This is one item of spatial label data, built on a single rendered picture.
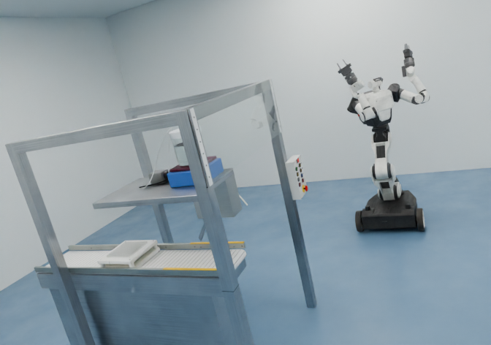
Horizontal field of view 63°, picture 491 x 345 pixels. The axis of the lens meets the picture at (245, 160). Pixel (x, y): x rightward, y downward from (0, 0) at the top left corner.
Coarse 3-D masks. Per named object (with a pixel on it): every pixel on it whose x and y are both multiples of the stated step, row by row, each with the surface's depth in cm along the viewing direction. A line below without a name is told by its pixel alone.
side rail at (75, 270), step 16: (48, 272) 242; (80, 272) 230; (96, 272) 224; (112, 272) 219; (128, 272) 214; (144, 272) 209; (160, 272) 205; (176, 272) 200; (192, 272) 196; (208, 272) 192
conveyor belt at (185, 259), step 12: (72, 252) 266; (84, 252) 262; (96, 252) 257; (108, 252) 252; (168, 252) 231; (180, 252) 228; (192, 252) 224; (204, 252) 221; (240, 252) 211; (48, 264) 256; (72, 264) 247; (84, 264) 243; (96, 264) 238; (144, 264) 223; (156, 264) 220; (168, 264) 216; (180, 264) 213; (192, 264) 210; (204, 264) 207
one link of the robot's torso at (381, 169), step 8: (376, 144) 368; (384, 144) 365; (376, 152) 368; (384, 152) 364; (376, 160) 360; (384, 160) 356; (376, 168) 356; (384, 168) 352; (376, 176) 357; (384, 176) 354
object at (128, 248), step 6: (120, 246) 235; (126, 246) 233; (132, 246) 230; (138, 246) 229; (114, 252) 228; (120, 252) 227; (126, 252) 225; (132, 252) 223; (138, 258) 225; (114, 264) 225; (120, 264) 224; (126, 264) 222
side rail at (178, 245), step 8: (72, 248) 268; (80, 248) 265; (88, 248) 262; (96, 248) 259; (104, 248) 256; (112, 248) 253; (160, 248) 237; (168, 248) 235; (176, 248) 232; (184, 248) 230; (192, 248) 227; (200, 248) 225; (208, 248) 223; (232, 248) 216; (240, 248) 214
